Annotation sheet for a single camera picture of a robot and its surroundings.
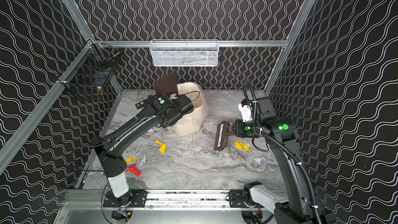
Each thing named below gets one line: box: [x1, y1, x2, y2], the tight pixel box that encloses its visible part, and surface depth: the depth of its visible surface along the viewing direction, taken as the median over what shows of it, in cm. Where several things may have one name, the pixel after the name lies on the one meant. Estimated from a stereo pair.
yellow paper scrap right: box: [234, 140, 250, 151], surface depth 94 cm
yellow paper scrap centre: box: [154, 139, 167, 154], surface depth 92 cm
